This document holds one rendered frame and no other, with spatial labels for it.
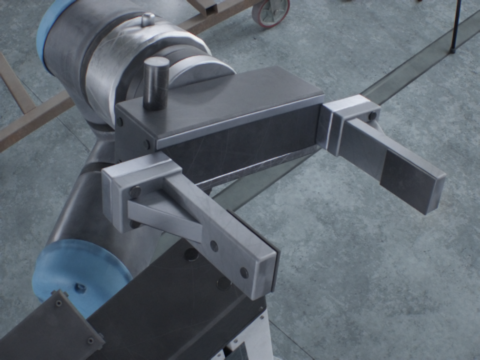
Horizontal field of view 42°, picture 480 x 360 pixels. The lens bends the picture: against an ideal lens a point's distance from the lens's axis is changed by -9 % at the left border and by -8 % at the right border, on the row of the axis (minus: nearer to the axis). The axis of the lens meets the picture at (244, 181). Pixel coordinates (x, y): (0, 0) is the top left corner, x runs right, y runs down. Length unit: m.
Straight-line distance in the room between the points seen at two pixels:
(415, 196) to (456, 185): 2.28
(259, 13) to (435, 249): 1.38
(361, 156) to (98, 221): 0.22
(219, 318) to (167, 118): 0.12
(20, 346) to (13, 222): 2.49
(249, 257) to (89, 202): 0.27
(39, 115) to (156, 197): 2.35
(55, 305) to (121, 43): 0.22
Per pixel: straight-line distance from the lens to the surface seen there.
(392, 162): 0.41
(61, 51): 0.54
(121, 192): 0.35
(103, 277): 0.53
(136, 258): 0.55
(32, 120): 2.69
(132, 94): 0.45
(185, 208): 0.35
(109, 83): 0.46
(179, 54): 0.45
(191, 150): 0.39
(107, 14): 0.51
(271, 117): 0.42
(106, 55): 0.48
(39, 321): 0.32
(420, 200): 0.41
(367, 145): 0.43
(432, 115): 2.90
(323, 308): 2.36
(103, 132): 0.59
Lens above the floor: 2.15
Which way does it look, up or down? 54 degrees down
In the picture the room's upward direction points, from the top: 8 degrees counter-clockwise
